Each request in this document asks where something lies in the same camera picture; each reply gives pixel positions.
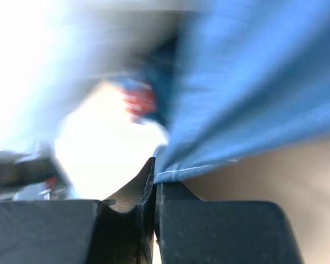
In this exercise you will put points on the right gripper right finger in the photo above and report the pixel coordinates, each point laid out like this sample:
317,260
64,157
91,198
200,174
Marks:
193,231

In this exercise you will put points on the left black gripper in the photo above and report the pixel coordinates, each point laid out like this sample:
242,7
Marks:
18,170

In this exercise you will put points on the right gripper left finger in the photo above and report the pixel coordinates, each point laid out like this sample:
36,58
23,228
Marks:
118,229

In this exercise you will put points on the white pillow yellow edge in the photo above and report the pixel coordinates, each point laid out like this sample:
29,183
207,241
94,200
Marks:
60,62

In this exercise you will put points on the blue lettered pillowcase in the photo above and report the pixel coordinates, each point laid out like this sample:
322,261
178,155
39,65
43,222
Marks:
239,79

